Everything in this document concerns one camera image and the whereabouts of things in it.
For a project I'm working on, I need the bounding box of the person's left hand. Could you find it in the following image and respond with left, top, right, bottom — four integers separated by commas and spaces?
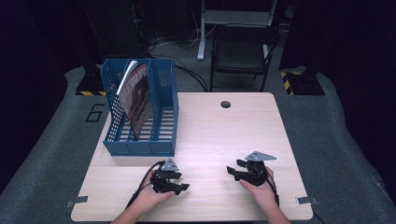
136, 183, 176, 210

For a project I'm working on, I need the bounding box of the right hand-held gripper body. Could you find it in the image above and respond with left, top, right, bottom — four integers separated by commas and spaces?
239, 150, 277, 187

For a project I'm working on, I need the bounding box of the white metal stand frame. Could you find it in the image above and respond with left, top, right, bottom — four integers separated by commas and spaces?
196, 0, 278, 62

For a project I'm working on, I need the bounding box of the thin black cable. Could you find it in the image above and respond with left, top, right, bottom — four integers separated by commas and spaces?
312, 210, 326, 224

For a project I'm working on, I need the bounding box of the black striped stand base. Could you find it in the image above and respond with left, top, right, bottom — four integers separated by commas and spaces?
75, 64, 106, 97
279, 66, 326, 96

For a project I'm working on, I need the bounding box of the black folding chair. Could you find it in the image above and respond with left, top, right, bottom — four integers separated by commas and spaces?
209, 24, 281, 92

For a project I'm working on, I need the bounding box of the red-brown cover magazine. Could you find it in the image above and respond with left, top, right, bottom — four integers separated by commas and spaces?
116, 60, 154, 141

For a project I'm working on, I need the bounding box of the right hand-held gripper cable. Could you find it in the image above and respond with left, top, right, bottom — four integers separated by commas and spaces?
265, 172, 280, 208

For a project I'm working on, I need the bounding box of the hand-held gripper cable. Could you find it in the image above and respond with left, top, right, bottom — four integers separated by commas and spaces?
125, 161, 166, 209
265, 172, 280, 208

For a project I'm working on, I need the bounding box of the person's right hand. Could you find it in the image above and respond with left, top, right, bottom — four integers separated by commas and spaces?
238, 167, 279, 214

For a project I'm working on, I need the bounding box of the left hand-held gripper cable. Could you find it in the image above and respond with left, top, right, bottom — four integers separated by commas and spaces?
125, 161, 166, 209

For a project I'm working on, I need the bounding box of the blue plastic file rack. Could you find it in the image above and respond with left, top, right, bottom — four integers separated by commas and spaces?
100, 58, 179, 158

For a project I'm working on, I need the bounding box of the dark curtain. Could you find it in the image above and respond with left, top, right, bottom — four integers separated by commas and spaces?
279, 0, 396, 200
0, 0, 101, 190

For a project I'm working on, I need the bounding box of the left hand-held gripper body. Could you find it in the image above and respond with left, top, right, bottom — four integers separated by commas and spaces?
150, 158, 180, 194

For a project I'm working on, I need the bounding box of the grey floor mat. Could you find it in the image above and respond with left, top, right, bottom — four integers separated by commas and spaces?
0, 66, 396, 224

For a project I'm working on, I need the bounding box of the bundle of floor cables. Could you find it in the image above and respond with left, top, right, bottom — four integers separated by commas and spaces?
146, 29, 209, 92

